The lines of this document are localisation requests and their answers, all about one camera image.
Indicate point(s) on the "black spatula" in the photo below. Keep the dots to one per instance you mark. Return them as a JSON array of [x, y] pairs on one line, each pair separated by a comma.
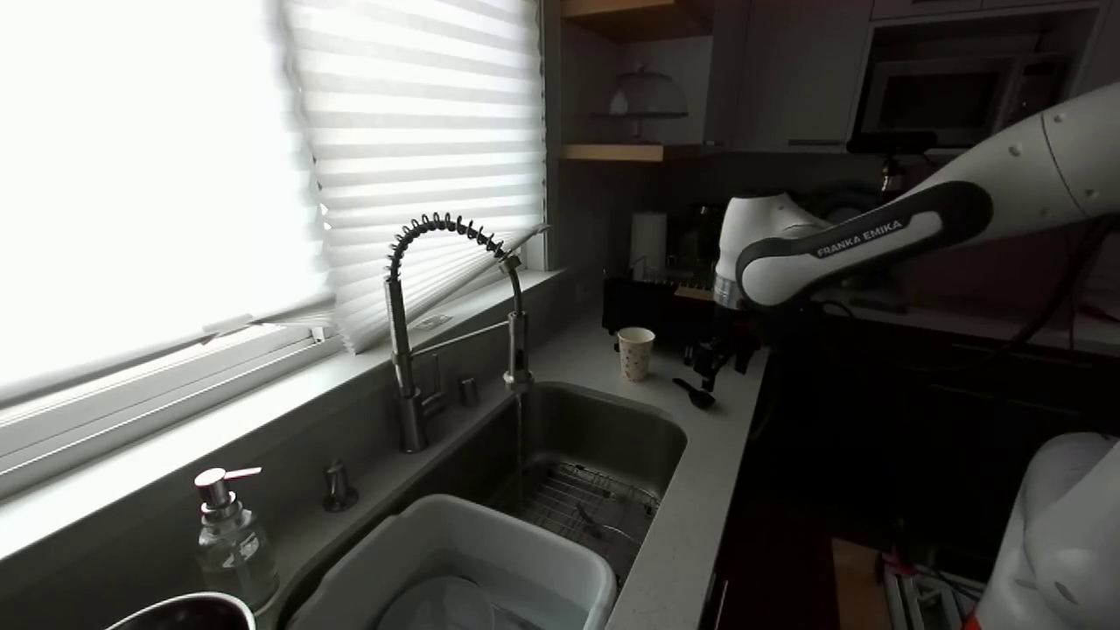
[[696, 392]]

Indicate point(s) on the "white paper towel roll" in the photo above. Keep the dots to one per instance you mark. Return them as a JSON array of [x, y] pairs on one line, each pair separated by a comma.
[[647, 245]]

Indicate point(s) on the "stainless steel sink basin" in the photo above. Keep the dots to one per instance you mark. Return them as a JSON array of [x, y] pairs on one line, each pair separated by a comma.
[[605, 425]]

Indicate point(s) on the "glass dome cake stand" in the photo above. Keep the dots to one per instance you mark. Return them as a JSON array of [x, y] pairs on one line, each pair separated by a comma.
[[641, 99]]

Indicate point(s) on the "round bowl with light rim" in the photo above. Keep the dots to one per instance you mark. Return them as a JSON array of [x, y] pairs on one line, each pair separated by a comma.
[[177, 608]]

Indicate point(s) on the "built-in microwave oven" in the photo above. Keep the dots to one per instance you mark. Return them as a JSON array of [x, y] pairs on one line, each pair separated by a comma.
[[951, 99]]

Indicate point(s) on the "white pleated window blind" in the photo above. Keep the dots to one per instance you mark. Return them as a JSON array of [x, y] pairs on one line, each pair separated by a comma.
[[422, 140]]

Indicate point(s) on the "wooden wall shelf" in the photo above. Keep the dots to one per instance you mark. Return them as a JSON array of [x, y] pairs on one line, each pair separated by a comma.
[[632, 15], [612, 150]]

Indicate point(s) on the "chrome spring kitchen faucet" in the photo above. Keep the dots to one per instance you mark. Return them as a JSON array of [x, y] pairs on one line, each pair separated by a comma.
[[402, 351]]

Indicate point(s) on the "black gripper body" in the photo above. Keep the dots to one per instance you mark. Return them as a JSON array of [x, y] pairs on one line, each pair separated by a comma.
[[732, 334]]

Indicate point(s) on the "white plastic dish tub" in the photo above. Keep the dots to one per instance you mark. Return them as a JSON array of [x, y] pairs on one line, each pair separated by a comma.
[[466, 560]]

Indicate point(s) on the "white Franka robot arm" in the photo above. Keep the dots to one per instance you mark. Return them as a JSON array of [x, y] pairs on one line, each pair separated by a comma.
[[1052, 162]]

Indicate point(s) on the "white paper cup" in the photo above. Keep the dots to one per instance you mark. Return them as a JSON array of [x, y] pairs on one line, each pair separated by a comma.
[[633, 351]]

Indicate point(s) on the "small metal sink fitting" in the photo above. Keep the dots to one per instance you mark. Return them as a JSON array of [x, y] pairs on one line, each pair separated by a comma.
[[337, 486]]

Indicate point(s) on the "clear soap pump dispenser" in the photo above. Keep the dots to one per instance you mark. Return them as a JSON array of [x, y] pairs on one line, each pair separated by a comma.
[[232, 542]]

